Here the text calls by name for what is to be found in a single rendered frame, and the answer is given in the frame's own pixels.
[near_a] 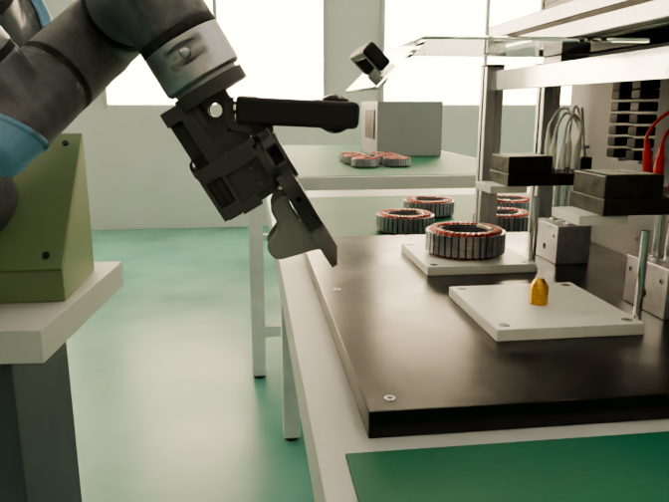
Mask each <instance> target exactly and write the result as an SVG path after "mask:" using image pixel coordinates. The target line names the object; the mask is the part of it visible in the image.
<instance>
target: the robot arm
mask: <svg viewBox="0 0 669 502"><path fill-rule="evenodd" d="M139 55H141V56H142V58H143V59H144V61H145V62H146V64H147V65H148V67H149V69H150V70H151V72H152V73H153V75H154V77H155V78H156V80H157V81H158V83H159V85H160V86H161V88H162V89H163V91H164V92H165V94H166V96H167V97H168V98H169V99H172V100H174V99H177V101H176V102H175V107H173V108H171V109H170V110H168V111H166V112H165V113H163V114H161V115H160V117H161V119H162V120H163V122H164V123H165V125H166V126H167V128H171V129H172V131H173V132H174V134H175V135H176V137H177V139H178V140H179V142H180V143H181V145H182V146H183V148H184V149H185V151H186V153H187V154H188V156H189V157H190V159H191V162H190V164H189V167H190V170H191V172H192V174H193V175H194V177H195V178H196V179H197V180H198V181H199V182H200V184H201V185H202V187H203V189H204V190H205V192H206V193H207V195H208V196H209V198H210V199H211V201H212V202H213V204H214V206H215V207H216V209H217V210H218V212H219V213H220V215H221V216H222V218H223V219H224V221H225V222H226V221H227V220H232V219H233V218H235V217H237V216H238V215H240V214H242V212H243V213H244V214H246V213H248V212H250V211H251V210H253V209H255V208H256V207H258V206H260V205H261V204H263V201H262V200H263V199H264V198H266V197H268V196H269V195H271V194H272V196H271V199H270V203H271V211H272V214H273V215H274V217H275V219H276V223H275V225H274V226H273V228H272V229H271V231H270V232H269V234H268V236H267V241H268V250H269V252H270V254H271V255H272V256H273V257H274V258H276V259H280V260H281V259H286V258H290V257H293V256H296V255H300V254H303V253H306V252H310V251H313V250H321V251H322V252H323V254H324V255H325V257H326V258H327V260H328V261H329V263H330V264H331V266H332V267H334V266H336V265H337V246H336V244H335V241H334V239H333V238H332V236H331V234H330V233H329V231H328V229H327V227H326V226H325V224H324V222H323V221H322V219H321V217H320V216H319V214H318V212H317V210H316V209H315V207H314V205H313V204H312V202H311V200H310V199H309V197H308V195H307V194H306V192H305V190H304V188H303V187H302V185H301V183H300V182H299V180H298V178H297V175H299V174H298V171H297V170H296V168H295V166H294V164H293V163H292V161H291V159H290V158H289V156H288V154H287V153H286V151H285V149H284V148H283V146H282V144H281V143H280V141H279V139H278V137H277V135H276V134H275V132H274V126H301V127H320V128H322V129H323V130H325V131H327V132H330V133H340V132H343V131H345V130H347V129H354V128H357V126H358V120H359V105H358V104H357V103H354V102H350V101H349V100H348V99H347V98H346V97H344V96H342V95H337V94H332V95H328V96H325V97H324V98H323V99H322V100H315V99H295V98H274V97H254V96H238V97H237V99H236V102H235V101H234V97H231V96H230V95H229V93H228V91H227V90H228V89H229V88H231V87H233V86H234V85H236V84H237V83H239V82H240V81H242V80H243V79H245V78H246V77H247V75H246V73H245V72H244V70H243V68H242V67H241V65H240V64H238V65H235V64H234V63H235V62H237V59H238V55H237V54H236V52H235V50H234V49H233V47H232V45H231V44H230V42H229V40H228V39H227V37H226V35H225V34H224V32H223V30H222V29H221V27H220V25H219V23H218V22H217V20H216V19H215V17H214V16H213V14H212V12H211V11H210V9H209V7H208V5H207V4H206V2H205V0H74V1H73V2H72V3H71V4H70V5H69V6H68V7H67V8H66V9H65V10H64V11H63V12H62V13H60V14H59V15H58V16H57V17H56V18H55V19H52V17H51V14H50V12H49V10H48V8H47V6H46V4H45V2H44V1H43V0H0V232H1V231H2V230H3V229H4V228H5V227H6V226H7V224H8V223H9V222H10V220H11V219H12V217H13V215H14V213H15V210H16V207H17V203H18V192H17V188H16V185H15V183H14V181H13V179H12V177H13V176H15V175H17V174H19V173H20V172H21V171H22V170H23V169H24V168H26V167H27V166H28V165H29V164H30V163H31V162H32V161H33V160H34V159H35V158H36V157H38V156H39V155H40V154H41V153H44V152H46V151H47V150H48V149H49V148H50V144H51V143H52V142H53V141H54V140H55V139H56V138H57V137H58V136H59V135H60V134H61V133H62V132H63V131H64V130H65V129H66V128H67V127H68V126H69V125H70V124H71V123H72V122H73V120H74V119H75V118H76V117H77V116H78V115H79V114H80V113H81V112H82V111H83V110H84V109H85V108H87V107H88V106H89V105H90V104H91V103H92V102H93V101H94V100H95V99H96V98H97V97H98V96H99V95H100V94H101V93H102V92H103V91H104V90H105V89H106V88H107V87H108V86H109V85H110V84H111V83H112V82H113V81H114V80H115V79H116V78H117V77H118V76H120V75H121V74H122V73H123V72H124V71H125V70H126V69H127V68H128V66H129V65H130V63H131V62H132V61H133V60H135V59H136V58H137V57H138V56H139ZM213 104H218V105H220V106H221V108H222V114H221V115H220V116H219V117H216V116H214V115H212V113H211V106H212V105H213ZM235 105H236V110H235ZM235 114H236V119H235ZM192 162H193V163H194V165H195V166H194V167H193V166H192ZM279 186H281V187H282V188H283V189H278V187H279ZM290 201H291V203H292V205H293V206H294V208H295V210H296V211H297V212H296V211H295V210H294V208H293V206H292V205H291V203H290Z"/></svg>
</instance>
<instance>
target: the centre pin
mask: <svg viewBox="0 0 669 502"><path fill-rule="evenodd" d="M548 299H549V285H548V283H547V282H546V280H545V279H544V278H536V279H535V280H534V281H533V282H532V284H531V285H530V296H529V303H530V304H532V305H536V306H545V305H547V304H548Z"/></svg>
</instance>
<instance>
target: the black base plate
mask: <svg viewBox="0 0 669 502"><path fill-rule="evenodd" d="M333 239H334V242H335V244H336V246H337V265H336V266H334V267H332V266H331V264H330V263H329V261H328V260H327V258H326V257H325V255H324V254H323V252H322V251H321V250H313V251H310V252H306V253H303V256H304V259H305V262H306V264H307V267H308V270H309V273H310V276H311V278H312V281H313V284H314V287H315V290H316V292H317V295H318V298H319V301H320V303H321V306H322V309H323V312H324V315H325V317H326V320H327V323H328V326H329V328H330V331H331V334H332V337H333V340H334V344H335V347H336V350H337V353H338V355H339V358H340V361H341V364H342V366H343V369H344V372H345V375H346V378H347V380H348V383H349V386H350V389H351V392H352V394H353V397H354V400H355V403H356V405H357V408H358V411H359V414H360V417H361V419H362V422H363V425H364V428H365V430H366V433H367V436H368V438H382V437H397V436H413V435H428V434H443V433H458V432H473V431H488V430H503V429H518V428H533V427H548V426H563V425H578V424H594V423H609V422H623V421H638V420H653V419H668V418H669V320H662V319H660V318H658V317H656V316H654V315H652V314H651V313H649V312H647V311H645V310H643V309H642V313H641V322H643V323H645V328H644V334H643V335H627V336H606V337H586V338H565V339H544V340H523V341H503V342H497V341H495V340H494V339H493V338H492V337H491V336H490V335H489V334H488V333H487V332H486V331H485V330H484V329H483V328H482V327H481V326H480V325H479V324H478V323H477V322H475V321H474V320H473V319H472V318H471V317H470V316H469V315H468V314H467V313H466V312H465V311H464V310H463V309H462V308H461V307H460V306H459V305H458V304H457V303H455V302H454V301H453V300H452V299H451V298H450V297H449V287H457V286H484V285H512V284H532V282H533V281H534V280H535V279H536V278H544V279H545V280H546V282H547V283H565V282H571V283H573V284H575V285H576V286H577V287H579V288H581V289H583V290H585V291H586V292H588V293H590V294H592V295H594V296H596V297H597V298H599V299H601V300H603V301H605V302H606V303H608V304H610V305H612V306H614V307H616V308H617V309H619V310H621V311H623V312H625V313H627V314H628V315H630V316H632V314H633V304H631V303H629V302H627V301H625V300H623V292H624V283H625V273H626V263H627V256H625V255H622V254H619V253H617V252H614V251H612V250H609V249H607V248H604V247H602V246H599V245H597V244H594V243H592V242H590V246H589V258H588V263H580V264H555V263H553V262H551V261H549V260H547V259H545V258H543V257H541V256H539V255H537V254H536V264H537V266H538V270H537V271H536V272H527V273H497V274H468V275H439V276H427V275H426V274H425V273H424V272H423V271H422V270H421V269H420V268H419V267H418V266H417V265H416V264H414V263H413V262H412V261H411V260H410V259H409V258H408V257H407V256H406V255H405V254H404V253H403V252H402V251H401V244H402V243H425V234H416V235H377V236H340V237H333ZM530 246H531V232H506V247H507V248H509V249H511V250H513V251H514V252H516V253H518V254H520V255H522V256H524V257H525V258H527V259H529V260H530Z"/></svg>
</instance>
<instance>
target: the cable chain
mask: <svg viewBox="0 0 669 502"><path fill-rule="evenodd" d="M612 88H613V89H614V90H616V91H612V97H611V98H612V99H613V100H655V99H659V94H660V90H656V89H659V88H660V80H659V81H643V82H628V83H613V87H612ZM610 110H611V111H613V112H657V111H658V102H612V103H611V108H610ZM656 120H657V115H652V114H611V115H610V119H609V122H610V123H630V124H653V123H654V122H655V121H656ZM649 128H650V126H634V125H610V126H609V130H608V133H609V134H628V135H633V136H646V133H647V131H648V129H649ZM645 139H646V138H633V137H631V136H610V137H609V138H608V140H607V145H612V146H627V147H630V148H625V147H613V148H608V149H607V151H606V156H608V157H611V160H617V161H630V162H631V163H637V164H642V151H643V150H632V148H644V140H645ZM649 141H650V148H653V147H654V139H653V138H649Z"/></svg>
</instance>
